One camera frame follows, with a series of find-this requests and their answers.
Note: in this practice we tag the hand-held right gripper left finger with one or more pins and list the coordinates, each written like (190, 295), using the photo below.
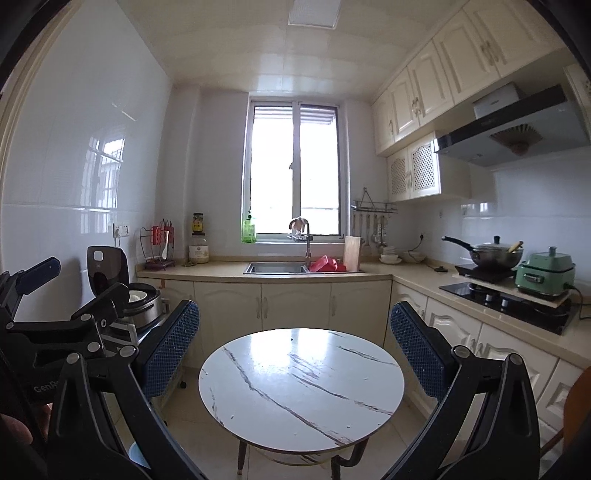
(173, 346)

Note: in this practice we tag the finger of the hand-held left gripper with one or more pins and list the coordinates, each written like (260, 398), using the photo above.
(104, 302)
(39, 274)

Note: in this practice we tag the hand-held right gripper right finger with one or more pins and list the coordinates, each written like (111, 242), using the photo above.
(415, 346)

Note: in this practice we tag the light blue trash bin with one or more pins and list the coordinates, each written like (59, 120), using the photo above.
(138, 454)

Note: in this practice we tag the person's left hand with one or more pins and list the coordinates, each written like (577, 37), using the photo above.
(14, 429)

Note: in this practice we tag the black rice cooker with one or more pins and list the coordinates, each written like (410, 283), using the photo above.
(106, 270)

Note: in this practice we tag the white spoon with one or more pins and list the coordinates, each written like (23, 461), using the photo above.
(166, 251)

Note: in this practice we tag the black gas hob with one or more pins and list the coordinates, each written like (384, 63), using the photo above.
(485, 300)

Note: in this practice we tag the stack of white bowls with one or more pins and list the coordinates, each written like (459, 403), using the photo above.
(391, 258)

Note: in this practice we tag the large glass jar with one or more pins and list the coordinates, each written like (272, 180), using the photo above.
(199, 253)

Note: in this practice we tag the black induction cooker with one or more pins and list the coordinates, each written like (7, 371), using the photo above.
(480, 272)

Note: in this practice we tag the wooden cutting board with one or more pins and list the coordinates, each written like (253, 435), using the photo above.
(352, 254)

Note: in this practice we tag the black wok with lid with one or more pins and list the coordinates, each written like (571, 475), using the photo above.
(496, 256)

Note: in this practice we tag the bottle with yellow label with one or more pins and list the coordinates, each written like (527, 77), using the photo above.
(198, 226)

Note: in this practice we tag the red plastic basket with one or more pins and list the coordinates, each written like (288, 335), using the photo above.
(323, 264)

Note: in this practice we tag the round white marble table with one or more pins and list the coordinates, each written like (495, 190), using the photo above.
(300, 397)

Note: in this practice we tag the hanging metal kitchen utensils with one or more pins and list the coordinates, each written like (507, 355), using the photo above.
(369, 228)

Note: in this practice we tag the steel sink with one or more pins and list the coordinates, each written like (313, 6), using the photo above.
(274, 267)

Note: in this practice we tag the cream base cabinets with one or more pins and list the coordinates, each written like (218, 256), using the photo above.
(295, 300)

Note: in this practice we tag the green bottle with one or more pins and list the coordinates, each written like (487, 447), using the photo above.
(249, 233)

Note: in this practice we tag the wooden spatula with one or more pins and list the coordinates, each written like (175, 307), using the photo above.
(515, 247)

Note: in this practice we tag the metal kitchen faucet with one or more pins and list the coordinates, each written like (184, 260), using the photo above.
(308, 244)

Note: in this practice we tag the green electric pot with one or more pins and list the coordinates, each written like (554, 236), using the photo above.
(545, 272)

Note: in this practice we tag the pink cloth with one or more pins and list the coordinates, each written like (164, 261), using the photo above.
(300, 224)

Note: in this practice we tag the brown wooden chair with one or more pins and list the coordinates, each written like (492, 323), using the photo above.
(579, 406)

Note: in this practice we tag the cream lattice door cabinet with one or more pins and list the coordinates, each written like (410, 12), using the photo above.
(422, 168)

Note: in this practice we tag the white framed window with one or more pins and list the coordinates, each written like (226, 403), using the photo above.
(295, 170)

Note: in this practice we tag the grey range hood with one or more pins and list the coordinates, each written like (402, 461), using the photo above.
(531, 134)

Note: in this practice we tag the white box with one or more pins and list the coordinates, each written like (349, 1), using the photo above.
(496, 101)

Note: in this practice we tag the ceiling light panel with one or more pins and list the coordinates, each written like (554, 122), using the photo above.
(314, 13)

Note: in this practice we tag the white wall socket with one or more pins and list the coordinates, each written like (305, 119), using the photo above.
(122, 229)

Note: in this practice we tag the metal wall utensil rack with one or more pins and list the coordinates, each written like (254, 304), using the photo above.
(374, 210)

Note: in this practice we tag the cream door frame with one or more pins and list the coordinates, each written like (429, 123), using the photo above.
(14, 99)

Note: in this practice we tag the cream wall cabinets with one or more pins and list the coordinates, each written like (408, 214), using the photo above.
(425, 97)

